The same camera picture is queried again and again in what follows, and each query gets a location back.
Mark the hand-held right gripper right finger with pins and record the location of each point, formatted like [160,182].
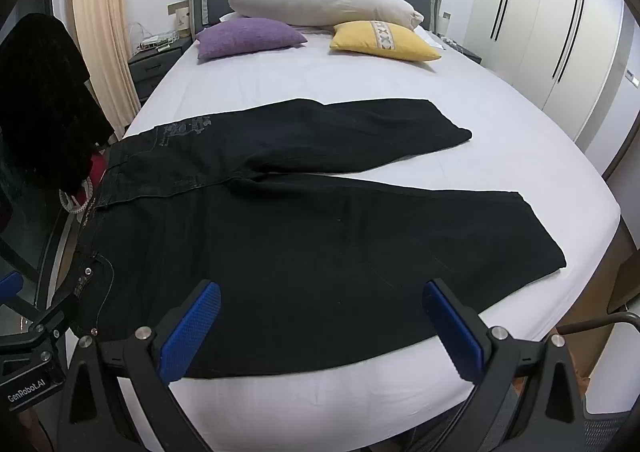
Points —
[450,327]

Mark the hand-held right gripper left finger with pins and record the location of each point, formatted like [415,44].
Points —
[192,327]

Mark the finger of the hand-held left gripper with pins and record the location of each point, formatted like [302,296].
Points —
[9,286]

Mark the black pants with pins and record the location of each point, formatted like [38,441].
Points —
[300,232]

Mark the red and white patterned item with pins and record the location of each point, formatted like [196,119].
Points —
[82,192]

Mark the grey mesh office chair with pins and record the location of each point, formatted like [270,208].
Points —
[610,432]

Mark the dark hanging cloth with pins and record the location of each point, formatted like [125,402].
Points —
[45,96]

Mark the dark grey nightstand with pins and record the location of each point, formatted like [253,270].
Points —
[462,51]
[150,71]

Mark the bed with white sheet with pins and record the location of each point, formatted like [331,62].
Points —
[350,76]

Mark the cream curtain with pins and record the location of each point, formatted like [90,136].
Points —
[105,31]

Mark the clear plastic box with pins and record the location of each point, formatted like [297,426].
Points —
[157,40]

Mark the purple cushion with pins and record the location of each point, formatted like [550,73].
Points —
[245,36]

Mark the yellow cushion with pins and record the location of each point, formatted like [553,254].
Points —
[365,44]

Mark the white wardrobe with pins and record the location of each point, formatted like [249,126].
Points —
[540,6]

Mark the beige wall socket panel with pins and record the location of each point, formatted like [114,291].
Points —
[181,16]

